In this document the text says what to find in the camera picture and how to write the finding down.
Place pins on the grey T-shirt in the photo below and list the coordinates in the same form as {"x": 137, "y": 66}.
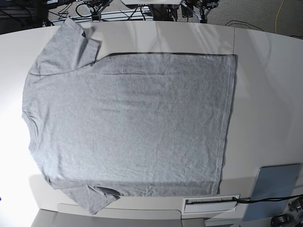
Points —
{"x": 138, "y": 124}

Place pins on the blue-grey tablet board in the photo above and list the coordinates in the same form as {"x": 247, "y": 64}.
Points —
{"x": 272, "y": 182}

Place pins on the black device bottom right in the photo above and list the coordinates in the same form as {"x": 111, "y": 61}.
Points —
{"x": 281, "y": 220}

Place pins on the white base mount top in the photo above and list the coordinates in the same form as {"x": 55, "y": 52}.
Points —
{"x": 149, "y": 2}

